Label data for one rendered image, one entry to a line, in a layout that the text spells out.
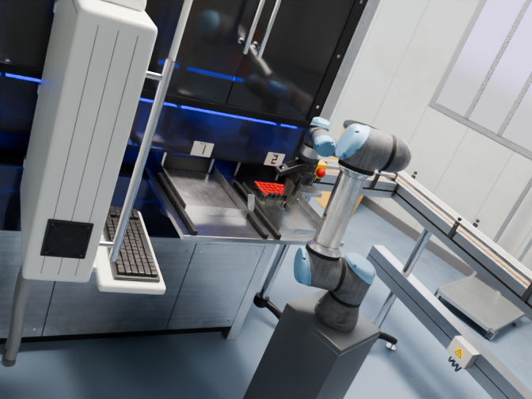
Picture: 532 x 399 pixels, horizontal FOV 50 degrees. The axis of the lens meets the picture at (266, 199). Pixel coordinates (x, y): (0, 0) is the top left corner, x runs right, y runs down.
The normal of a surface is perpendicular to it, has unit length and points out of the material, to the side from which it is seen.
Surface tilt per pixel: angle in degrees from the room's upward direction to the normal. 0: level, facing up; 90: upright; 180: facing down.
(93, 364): 0
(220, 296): 90
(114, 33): 90
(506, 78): 90
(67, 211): 90
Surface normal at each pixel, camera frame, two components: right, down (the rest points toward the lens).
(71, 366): 0.34, -0.85
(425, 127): -0.66, 0.08
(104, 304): 0.44, 0.52
